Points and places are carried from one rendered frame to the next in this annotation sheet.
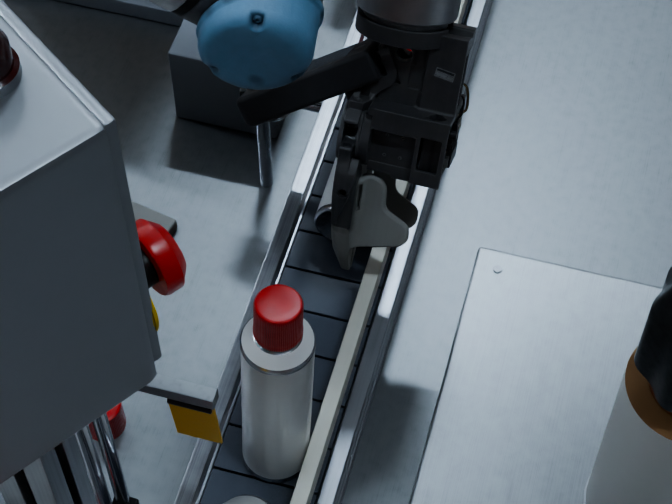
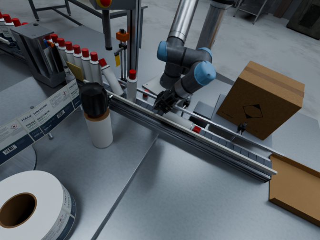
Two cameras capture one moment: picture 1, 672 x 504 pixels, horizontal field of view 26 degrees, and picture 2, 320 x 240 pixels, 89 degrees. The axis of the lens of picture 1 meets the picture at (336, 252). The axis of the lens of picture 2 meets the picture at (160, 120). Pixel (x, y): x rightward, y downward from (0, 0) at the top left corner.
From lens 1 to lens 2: 98 cm
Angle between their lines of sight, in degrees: 52
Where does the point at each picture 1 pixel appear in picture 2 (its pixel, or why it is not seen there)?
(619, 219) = (165, 165)
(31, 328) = not seen: outside the picture
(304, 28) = (159, 49)
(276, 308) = (132, 71)
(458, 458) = (121, 120)
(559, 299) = (145, 141)
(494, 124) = (189, 152)
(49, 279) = not seen: outside the picture
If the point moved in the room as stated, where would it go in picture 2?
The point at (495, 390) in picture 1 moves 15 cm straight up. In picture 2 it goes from (131, 127) to (132, 106)
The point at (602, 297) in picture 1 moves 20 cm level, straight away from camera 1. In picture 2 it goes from (143, 148) to (183, 171)
